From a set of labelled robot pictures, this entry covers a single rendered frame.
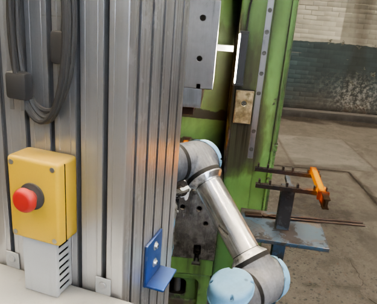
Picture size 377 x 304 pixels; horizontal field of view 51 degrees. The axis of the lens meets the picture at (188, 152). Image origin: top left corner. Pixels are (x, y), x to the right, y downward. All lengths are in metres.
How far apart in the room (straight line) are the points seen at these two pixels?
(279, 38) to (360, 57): 6.37
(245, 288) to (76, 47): 0.72
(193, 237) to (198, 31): 1.03
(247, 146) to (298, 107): 6.12
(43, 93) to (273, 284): 0.79
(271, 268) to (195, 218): 0.97
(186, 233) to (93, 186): 1.52
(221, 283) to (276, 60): 1.29
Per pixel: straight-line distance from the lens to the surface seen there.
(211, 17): 1.89
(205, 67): 1.90
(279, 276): 1.17
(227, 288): 1.05
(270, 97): 2.09
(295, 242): 1.89
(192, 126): 2.45
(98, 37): 0.57
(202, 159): 1.21
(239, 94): 2.04
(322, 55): 8.16
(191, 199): 2.02
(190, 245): 2.15
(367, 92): 8.53
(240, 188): 2.21
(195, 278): 2.27
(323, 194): 1.70
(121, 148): 0.58
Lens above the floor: 1.67
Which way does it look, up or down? 18 degrees down
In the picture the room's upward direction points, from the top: 5 degrees clockwise
